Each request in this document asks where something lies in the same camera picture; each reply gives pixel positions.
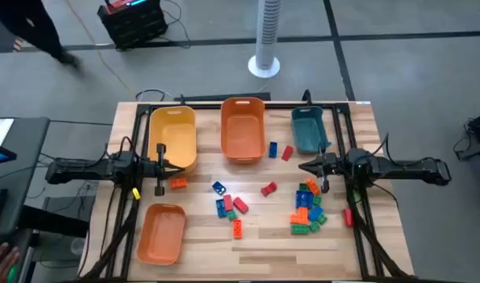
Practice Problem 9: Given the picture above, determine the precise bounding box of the teal plastic bin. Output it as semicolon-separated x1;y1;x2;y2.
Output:
290;105;333;156

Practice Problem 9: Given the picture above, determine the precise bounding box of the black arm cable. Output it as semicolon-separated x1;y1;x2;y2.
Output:
135;88;166;102
375;132;437;162

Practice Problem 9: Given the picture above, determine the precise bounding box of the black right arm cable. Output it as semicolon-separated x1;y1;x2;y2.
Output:
375;132;437;162

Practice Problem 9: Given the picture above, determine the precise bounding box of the tall orange plastic bin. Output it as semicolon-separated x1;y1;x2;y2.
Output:
219;97;268;165

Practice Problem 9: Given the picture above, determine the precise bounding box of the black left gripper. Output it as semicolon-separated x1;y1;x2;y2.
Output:
140;143;185;197

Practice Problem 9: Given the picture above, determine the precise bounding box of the orange brick block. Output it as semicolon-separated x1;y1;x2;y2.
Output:
289;213;310;226

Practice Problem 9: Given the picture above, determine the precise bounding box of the red device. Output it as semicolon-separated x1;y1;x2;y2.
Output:
104;0;146;13

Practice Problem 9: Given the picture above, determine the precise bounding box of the clear cup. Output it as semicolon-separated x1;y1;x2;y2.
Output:
70;237;86;256

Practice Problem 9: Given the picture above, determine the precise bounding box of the yellow plastic bin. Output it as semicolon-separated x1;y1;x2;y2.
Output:
147;105;198;176

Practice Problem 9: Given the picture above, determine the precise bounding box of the low orange plastic bin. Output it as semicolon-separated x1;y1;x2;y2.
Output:
136;203;187;266

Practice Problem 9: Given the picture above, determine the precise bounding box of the person's hand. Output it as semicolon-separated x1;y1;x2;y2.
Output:
0;242;21;283

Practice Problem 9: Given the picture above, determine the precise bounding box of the black floor cable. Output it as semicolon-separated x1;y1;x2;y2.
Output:
160;0;193;50

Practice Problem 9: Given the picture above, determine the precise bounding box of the black metal table frame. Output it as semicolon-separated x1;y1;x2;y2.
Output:
78;100;416;283

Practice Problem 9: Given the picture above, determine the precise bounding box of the person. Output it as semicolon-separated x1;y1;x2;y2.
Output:
0;0;83;72

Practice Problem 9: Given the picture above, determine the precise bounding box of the dark grey desk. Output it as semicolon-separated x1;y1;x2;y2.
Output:
0;116;51;237

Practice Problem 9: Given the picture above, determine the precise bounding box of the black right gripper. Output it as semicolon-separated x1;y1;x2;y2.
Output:
298;145;346;193

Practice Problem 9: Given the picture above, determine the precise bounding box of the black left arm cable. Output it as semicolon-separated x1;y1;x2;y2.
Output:
135;88;166;102

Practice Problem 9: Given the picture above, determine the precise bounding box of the black crate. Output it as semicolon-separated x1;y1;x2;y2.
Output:
97;0;170;51

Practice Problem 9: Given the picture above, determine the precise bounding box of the yellow floor cable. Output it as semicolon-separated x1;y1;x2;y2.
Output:
64;0;137;99

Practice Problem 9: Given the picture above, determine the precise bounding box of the white tower fan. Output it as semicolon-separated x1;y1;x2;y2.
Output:
247;0;282;79

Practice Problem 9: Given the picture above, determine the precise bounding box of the red arch block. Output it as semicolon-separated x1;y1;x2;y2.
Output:
260;181;279;197

